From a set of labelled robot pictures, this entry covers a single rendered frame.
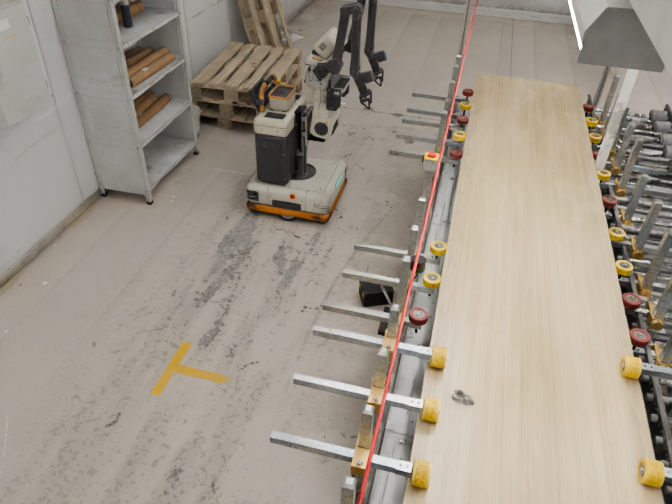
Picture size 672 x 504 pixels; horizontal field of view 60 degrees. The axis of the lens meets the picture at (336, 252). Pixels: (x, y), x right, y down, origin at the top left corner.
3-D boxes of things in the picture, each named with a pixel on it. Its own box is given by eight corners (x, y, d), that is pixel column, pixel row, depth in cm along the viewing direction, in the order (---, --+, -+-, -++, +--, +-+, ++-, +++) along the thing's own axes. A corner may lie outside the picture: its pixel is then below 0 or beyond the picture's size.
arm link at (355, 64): (354, 2, 353) (350, 7, 344) (364, 3, 352) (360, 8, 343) (352, 71, 379) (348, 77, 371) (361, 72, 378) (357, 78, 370)
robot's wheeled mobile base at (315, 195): (245, 211, 452) (243, 184, 436) (272, 172, 500) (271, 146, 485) (328, 226, 440) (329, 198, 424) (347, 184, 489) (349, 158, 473)
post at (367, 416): (353, 495, 202) (361, 411, 173) (355, 486, 205) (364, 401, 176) (363, 498, 202) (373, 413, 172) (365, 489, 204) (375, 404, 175)
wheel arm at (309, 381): (292, 384, 208) (292, 378, 205) (295, 377, 210) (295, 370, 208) (431, 416, 199) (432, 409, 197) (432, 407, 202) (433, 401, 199)
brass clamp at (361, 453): (348, 474, 182) (349, 465, 179) (357, 438, 192) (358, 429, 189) (367, 478, 181) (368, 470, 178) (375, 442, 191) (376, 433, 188)
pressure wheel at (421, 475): (414, 459, 186) (410, 485, 183) (415, 457, 179) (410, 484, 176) (432, 463, 185) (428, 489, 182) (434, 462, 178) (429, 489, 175)
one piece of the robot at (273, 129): (255, 195, 445) (249, 92, 394) (278, 162, 487) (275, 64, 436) (297, 202, 440) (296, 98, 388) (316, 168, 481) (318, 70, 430)
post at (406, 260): (391, 342, 260) (401, 258, 230) (392, 336, 262) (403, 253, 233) (398, 343, 259) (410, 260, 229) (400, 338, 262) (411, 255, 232)
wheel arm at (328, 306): (322, 311, 253) (322, 304, 251) (324, 306, 256) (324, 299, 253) (420, 331, 246) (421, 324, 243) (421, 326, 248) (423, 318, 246)
